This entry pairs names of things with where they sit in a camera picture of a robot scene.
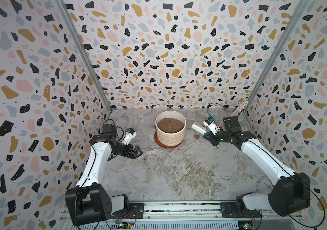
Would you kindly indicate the cream ceramic pot with soil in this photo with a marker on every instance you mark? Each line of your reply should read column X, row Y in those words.
column 170, row 127

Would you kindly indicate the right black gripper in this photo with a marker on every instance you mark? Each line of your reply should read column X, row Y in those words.
column 211, row 138

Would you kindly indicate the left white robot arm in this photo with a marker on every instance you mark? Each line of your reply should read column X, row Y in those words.
column 89, row 202

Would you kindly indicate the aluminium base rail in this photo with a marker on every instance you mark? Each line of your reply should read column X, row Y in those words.
column 196, row 215

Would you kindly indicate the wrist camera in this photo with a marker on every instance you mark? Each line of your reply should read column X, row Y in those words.
column 211, row 125
column 129, row 135

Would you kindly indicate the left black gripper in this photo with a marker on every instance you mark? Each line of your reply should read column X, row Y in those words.
column 134, row 155

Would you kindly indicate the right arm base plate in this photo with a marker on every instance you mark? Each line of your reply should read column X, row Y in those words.
column 233, row 210

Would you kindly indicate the terracotta saucer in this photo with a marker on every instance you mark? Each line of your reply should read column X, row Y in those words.
column 162, row 145

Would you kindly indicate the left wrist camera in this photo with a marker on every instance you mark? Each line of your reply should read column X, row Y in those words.
column 129, row 135

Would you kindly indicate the white scrub brush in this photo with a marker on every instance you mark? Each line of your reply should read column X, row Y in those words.
column 199, row 128

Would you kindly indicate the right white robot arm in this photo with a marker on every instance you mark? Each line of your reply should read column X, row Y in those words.
column 290, row 193

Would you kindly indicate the glitter silver microphone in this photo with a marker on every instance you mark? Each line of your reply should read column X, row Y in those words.
column 240, row 108

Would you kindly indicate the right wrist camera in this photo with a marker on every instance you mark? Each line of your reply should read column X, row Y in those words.
column 211, row 125

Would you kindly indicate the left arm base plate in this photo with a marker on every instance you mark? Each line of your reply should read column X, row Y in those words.
column 135, row 211

